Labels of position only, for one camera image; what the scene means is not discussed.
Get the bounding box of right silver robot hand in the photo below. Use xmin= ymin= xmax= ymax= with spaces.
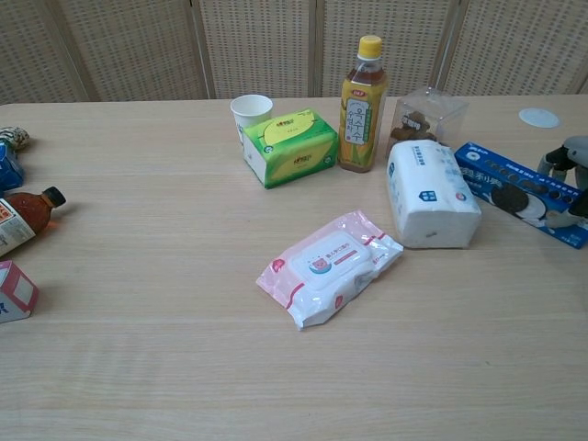
xmin=537 ymin=134 xmax=588 ymax=218

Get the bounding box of blue cookie box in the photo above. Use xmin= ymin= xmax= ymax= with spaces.
xmin=454 ymin=141 xmax=588 ymax=250

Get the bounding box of white round table grommet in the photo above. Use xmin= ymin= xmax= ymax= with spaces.
xmin=518 ymin=107 xmax=562 ymax=130

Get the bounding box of clear plastic box with cookies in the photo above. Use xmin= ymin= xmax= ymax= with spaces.
xmin=388 ymin=85 xmax=470 ymax=160

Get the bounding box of white tissue pack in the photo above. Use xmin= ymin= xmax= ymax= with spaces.
xmin=385 ymin=139 xmax=483 ymax=251

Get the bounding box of yellow capped corn tea bottle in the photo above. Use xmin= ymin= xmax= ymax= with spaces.
xmin=337 ymin=35 xmax=390 ymax=175

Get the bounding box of pink wet wipes pack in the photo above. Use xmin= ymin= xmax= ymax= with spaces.
xmin=255 ymin=209 xmax=405 ymax=332

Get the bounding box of green tissue pack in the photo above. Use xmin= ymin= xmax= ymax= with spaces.
xmin=241 ymin=107 xmax=340 ymax=190

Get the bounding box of woven bamboo folding screen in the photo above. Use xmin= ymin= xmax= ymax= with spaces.
xmin=0 ymin=0 xmax=588 ymax=106

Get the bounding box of white paper cup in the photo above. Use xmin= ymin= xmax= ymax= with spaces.
xmin=230 ymin=94 xmax=275 ymax=147

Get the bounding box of black capped brown tea bottle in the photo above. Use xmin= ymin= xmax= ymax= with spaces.
xmin=0 ymin=185 xmax=68 ymax=259

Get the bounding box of small pink white box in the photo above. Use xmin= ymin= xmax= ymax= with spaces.
xmin=0 ymin=259 xmax=40 ymax=324

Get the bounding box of bundle of twine rope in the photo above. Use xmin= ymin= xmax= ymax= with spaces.
xmin=0 ymin=126 xmax=31 ymax=152

